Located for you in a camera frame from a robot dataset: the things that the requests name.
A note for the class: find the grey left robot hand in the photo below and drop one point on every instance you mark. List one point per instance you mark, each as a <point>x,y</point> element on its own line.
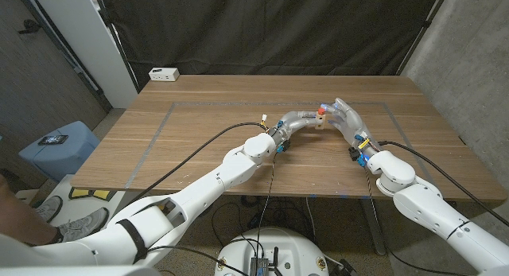
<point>296,123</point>

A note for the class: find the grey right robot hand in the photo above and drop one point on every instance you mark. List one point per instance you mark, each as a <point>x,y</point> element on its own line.
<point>352,123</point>

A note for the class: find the wooden block with holes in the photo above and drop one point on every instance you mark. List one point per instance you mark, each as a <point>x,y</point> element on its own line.
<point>320,121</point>

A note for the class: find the red-headed wooden screw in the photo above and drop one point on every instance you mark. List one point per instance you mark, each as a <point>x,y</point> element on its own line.
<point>321,110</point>

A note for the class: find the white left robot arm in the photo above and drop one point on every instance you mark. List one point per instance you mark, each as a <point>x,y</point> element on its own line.
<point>187,208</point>

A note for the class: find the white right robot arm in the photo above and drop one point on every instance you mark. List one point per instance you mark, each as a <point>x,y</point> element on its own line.
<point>433,208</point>

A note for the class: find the wooden table panel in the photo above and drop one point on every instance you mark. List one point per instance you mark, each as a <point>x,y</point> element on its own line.
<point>199,103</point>

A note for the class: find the black curtain backdrop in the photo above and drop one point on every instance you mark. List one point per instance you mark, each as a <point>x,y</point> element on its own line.
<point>258,29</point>

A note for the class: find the grey table leg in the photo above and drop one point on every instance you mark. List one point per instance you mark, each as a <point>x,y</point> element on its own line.
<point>371,224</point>

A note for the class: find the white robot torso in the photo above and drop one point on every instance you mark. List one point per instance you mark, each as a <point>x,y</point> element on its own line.
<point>274,248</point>

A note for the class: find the white power strip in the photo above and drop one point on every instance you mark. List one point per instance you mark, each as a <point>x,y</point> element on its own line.
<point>164,74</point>

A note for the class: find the white floor platform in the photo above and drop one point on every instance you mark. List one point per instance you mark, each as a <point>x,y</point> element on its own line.
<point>83,202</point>

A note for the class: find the yellow and black floor pad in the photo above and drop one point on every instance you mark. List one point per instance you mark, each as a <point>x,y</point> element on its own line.
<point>79,193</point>

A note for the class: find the white pillar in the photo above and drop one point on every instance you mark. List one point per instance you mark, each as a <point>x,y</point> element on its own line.
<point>79,37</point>

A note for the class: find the grey sneaker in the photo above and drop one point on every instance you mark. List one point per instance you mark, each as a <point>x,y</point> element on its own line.
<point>81,226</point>
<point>48,209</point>

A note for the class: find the blue stool with phone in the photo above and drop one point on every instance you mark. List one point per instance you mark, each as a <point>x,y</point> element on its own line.
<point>59,156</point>

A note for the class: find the black phone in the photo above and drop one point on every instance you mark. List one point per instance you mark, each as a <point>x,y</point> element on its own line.
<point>52,139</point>

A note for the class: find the person's bare leg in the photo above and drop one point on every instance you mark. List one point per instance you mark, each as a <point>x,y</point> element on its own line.
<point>20,224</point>

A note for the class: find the black backdrop frame pole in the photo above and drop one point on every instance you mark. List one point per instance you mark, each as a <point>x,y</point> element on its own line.
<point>120,49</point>
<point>423,29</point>

